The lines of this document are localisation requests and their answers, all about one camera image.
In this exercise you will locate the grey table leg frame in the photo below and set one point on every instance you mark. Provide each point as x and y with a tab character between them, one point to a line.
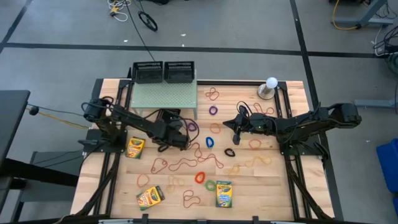
367	15

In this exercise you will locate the purple coil wristband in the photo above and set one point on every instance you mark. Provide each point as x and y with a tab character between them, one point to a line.
210	110
188	127

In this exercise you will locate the sage green perforated shelf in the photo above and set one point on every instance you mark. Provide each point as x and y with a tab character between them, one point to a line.
164	95

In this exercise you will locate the green coil wristband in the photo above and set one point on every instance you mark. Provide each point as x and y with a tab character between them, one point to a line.
206	185

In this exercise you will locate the black side desk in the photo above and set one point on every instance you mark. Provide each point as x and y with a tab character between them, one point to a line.
12	118

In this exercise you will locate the grey metal floor bar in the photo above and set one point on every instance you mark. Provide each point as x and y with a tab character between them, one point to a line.
373	103

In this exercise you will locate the orange rubber band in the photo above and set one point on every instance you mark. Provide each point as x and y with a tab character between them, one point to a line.
249	144
137	180
210	128

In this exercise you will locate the blue plastic bin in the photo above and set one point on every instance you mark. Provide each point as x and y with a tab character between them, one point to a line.
388	168

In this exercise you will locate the white bulb metal lamp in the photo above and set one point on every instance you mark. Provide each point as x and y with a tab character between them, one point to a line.
271	82

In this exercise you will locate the yellow rubber band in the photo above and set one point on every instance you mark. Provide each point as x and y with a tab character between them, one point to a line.
234	169
174	183
270	160

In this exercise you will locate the black plastic mesh basket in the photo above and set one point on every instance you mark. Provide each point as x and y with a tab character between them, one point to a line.
179	76
147	76
169	113

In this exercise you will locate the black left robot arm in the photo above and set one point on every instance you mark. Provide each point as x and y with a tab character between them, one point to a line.
133	119

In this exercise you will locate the orange coil wristband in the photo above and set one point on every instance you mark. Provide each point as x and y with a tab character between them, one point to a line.
196	177

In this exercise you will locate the black round knob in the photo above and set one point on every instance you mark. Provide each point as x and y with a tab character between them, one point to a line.
33	110

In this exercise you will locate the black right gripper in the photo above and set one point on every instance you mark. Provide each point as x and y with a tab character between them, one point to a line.
245	124

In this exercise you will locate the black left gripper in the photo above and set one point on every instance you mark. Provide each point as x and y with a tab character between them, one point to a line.
166	130

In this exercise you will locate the yellow green crayon box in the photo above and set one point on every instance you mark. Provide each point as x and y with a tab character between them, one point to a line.
135	147
150	198
224	194

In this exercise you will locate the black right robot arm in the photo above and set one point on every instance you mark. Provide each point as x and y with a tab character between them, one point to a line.
311	121

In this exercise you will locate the black coil wristband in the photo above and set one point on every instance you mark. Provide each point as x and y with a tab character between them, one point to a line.
163	150
225	152

